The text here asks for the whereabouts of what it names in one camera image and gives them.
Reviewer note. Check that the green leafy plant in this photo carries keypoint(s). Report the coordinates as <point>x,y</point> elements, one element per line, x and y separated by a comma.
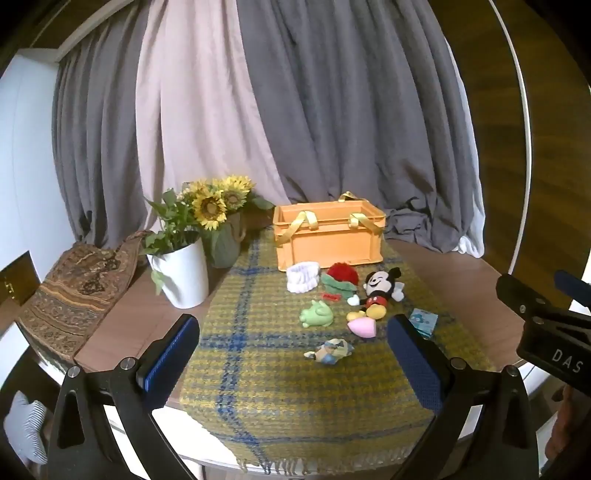
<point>173,226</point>

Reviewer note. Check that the small red tag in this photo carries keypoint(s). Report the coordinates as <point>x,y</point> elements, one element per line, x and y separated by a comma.
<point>330,296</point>

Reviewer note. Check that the green frog plush toy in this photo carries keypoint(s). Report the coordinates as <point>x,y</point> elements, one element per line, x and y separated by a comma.
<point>316,316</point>

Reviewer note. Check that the white knitted sock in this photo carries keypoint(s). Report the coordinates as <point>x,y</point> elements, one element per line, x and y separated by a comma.
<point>302,277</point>

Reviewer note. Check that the grey curtain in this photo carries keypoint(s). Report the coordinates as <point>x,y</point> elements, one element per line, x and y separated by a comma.
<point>101,138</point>
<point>360,115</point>

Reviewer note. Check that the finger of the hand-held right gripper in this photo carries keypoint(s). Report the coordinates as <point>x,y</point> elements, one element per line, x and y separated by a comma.
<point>519,295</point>
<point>577,288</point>

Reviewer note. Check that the white cloth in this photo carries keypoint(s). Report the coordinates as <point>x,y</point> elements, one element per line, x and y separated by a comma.
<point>471,247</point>

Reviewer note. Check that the brown patterned cloth bag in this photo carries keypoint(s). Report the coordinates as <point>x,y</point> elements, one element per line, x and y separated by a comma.
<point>69,295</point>

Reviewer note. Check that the sunflower bouquet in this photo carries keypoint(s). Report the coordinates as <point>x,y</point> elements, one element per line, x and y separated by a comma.
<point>210,207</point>

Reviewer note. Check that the striped cushion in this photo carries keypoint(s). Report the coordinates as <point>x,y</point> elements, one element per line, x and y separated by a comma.
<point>25,429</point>

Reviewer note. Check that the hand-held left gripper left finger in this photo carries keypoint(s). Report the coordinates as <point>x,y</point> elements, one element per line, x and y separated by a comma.
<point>171,357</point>

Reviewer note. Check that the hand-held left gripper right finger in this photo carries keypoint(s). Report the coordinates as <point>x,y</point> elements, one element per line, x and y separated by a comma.
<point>415,364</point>

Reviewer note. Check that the blue card packet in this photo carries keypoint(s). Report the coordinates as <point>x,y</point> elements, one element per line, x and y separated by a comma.
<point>422,321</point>

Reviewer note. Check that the dark green vase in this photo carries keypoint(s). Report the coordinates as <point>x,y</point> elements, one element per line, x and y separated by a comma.
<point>224,249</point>

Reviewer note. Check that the small blue beige plush toy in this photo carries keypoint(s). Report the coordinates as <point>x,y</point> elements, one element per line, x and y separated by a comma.
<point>330,350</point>

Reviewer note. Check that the red pompom plush green leaves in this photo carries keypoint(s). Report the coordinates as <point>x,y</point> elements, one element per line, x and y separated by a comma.
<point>341,273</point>

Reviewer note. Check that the pale pink curtain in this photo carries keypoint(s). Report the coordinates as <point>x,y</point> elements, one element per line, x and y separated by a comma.
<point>194,115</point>

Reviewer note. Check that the person's right forearm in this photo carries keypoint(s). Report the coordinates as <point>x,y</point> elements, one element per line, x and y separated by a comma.
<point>570,424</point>

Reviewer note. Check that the white flowerpot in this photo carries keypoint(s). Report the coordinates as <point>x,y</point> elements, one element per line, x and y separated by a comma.
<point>182,277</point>

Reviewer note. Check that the yellow plaid table runner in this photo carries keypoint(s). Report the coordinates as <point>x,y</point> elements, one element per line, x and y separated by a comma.
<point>258,378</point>

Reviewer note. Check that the mouse plush toy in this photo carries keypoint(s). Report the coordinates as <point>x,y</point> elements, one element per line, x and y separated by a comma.
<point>381,286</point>

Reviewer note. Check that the pink heart-shaped sponge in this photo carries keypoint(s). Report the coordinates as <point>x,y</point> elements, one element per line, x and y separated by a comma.
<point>362,328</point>

